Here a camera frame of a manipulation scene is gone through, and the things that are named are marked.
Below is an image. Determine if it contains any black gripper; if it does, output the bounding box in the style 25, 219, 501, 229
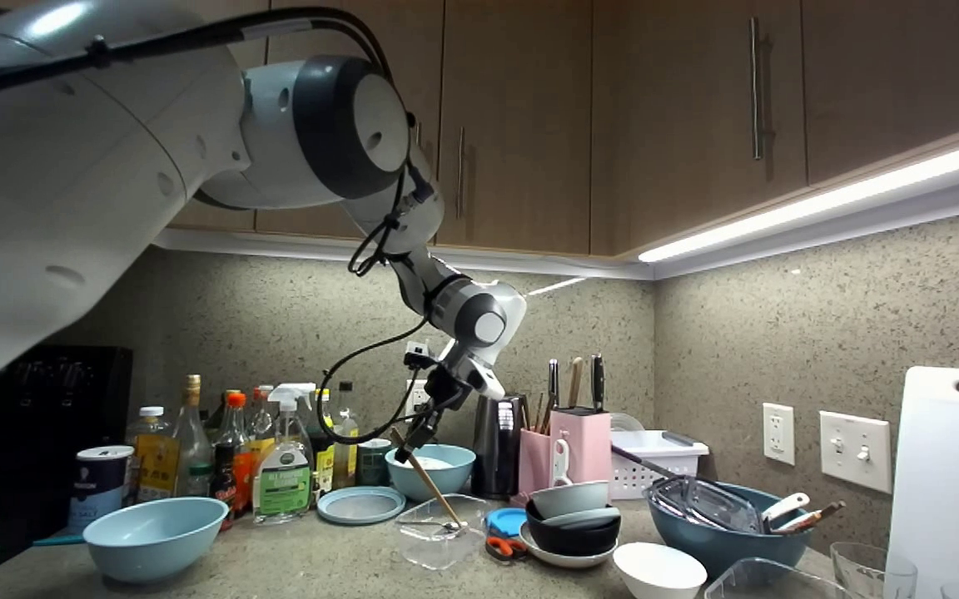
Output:
393, 340, 505, 456

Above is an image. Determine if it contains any wooden chopstick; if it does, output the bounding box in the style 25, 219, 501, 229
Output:
390, 437, 465, 536
395, 437, 474, 531

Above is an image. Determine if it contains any clear plastic container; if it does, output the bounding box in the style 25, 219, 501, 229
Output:
393, 489, 495, 574

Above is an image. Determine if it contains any light blue rice bowl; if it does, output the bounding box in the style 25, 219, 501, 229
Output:
383, 439, 481, 506

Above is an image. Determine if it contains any dark green labelled jar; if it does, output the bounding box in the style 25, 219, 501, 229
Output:
353, 437, 395, 489

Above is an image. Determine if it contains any bottle black cap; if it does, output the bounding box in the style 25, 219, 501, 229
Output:
329, 378, 364, 491

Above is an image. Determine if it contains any blue plate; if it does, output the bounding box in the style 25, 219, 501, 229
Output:
312, 481, 409, 528

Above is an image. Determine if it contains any dark bottle yellow cap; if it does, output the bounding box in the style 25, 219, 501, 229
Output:
308, 384, 340, 500

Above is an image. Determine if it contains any white opener tool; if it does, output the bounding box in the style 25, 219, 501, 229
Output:
548, 437, 577, 491

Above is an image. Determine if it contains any pink knife block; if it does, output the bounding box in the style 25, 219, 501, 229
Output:
516, 406, 616, 503

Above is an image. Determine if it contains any spray bottle green label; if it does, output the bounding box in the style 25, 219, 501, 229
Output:
251, 384, 315, 527

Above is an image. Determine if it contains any orange cap bottle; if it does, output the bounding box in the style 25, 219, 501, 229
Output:
245, 384, 280, 446
209, 387, 258, 517

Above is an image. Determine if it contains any grey blue bowl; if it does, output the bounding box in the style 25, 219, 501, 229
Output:
526, 479, 616, 522

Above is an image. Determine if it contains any black bowl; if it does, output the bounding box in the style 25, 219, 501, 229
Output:
526, 509, 622, 558

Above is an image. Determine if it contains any under-cabinet light strip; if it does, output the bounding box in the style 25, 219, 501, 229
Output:
150, 225, 645, 284
634, 123, 959, 273

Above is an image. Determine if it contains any tall bottle gold neck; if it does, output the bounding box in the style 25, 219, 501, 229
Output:
170, 368, 221, 500

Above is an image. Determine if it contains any white plastic basket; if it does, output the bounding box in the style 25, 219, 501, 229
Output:
607, 409, 712, 503

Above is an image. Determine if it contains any oil bottle white cap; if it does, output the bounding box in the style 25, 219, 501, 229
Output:
129, 404, 178, 506

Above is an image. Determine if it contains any small white bowl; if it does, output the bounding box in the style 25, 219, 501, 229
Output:
611, 538, 712, 599

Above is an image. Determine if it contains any large light blue bowl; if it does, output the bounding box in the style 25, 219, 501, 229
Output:
79, 491, 234, 589

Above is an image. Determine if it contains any dark blue mixing bowl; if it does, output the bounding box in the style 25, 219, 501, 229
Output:
643, 475, 814, 581

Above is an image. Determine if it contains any black appliance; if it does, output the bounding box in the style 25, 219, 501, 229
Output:
0, 340, 138, 569

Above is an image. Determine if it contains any clear glass jar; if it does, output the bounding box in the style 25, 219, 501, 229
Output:
703, 553, 864, 599

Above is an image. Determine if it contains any clear glass cup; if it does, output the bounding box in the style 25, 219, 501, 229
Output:
829, 536, 922, 599

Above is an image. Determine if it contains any white cutting board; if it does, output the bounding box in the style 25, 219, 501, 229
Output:
883, 364, 959, 599

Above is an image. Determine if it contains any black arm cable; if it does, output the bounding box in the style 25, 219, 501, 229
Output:
315, 162, 440, 446

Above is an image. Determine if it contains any black handled knife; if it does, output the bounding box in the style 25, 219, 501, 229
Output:
542, 357, 562, 417
588, 351, 611, 411

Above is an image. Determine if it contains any orange handled tool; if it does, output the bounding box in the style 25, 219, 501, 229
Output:
482, 531, 535, 562

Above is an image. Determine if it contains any brown handled knife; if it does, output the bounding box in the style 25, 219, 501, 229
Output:
565, 351, 585, 411

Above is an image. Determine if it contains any wire whisk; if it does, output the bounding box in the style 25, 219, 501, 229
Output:
611, 442, 774, 538

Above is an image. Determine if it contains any white single switch plate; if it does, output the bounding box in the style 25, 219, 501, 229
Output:
760, 399, 800, 470

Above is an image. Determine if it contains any white handled utensil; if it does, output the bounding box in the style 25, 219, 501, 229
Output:
760, 489, 817, 527

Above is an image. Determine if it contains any brown handled utensil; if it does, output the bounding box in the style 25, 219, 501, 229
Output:
777, 500, 849, 538

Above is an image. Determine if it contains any white double switch plate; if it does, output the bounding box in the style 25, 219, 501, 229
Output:
817, 409, 896, 496

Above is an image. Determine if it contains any metal cabinet handle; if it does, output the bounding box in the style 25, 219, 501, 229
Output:
743, 14, 780, 187

